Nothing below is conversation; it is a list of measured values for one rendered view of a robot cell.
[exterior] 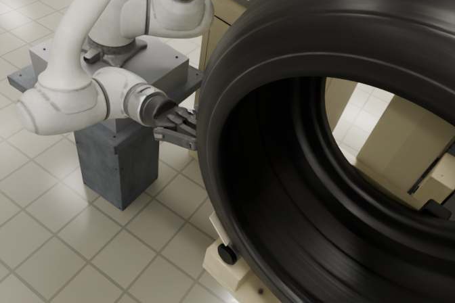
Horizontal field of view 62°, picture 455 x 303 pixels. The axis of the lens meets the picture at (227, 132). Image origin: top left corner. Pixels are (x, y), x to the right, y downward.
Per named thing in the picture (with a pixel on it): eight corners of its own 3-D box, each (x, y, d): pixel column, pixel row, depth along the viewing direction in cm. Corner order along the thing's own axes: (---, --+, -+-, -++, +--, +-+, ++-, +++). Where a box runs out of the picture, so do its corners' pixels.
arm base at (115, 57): (63, 53, 123) (61, 38, 119) (105, 24, 138) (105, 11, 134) (110, 77, 120) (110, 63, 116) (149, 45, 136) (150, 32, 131)
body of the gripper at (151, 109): (137, 103, 81) (165, 119, 76) (167, 87, 86) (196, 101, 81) (143, 131, 86) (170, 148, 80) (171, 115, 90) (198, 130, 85)
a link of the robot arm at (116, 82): (156, 115, 95) (111, 130, 86) (120, 95, 104) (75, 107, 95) (158, 74, 90) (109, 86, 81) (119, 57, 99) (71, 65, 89)
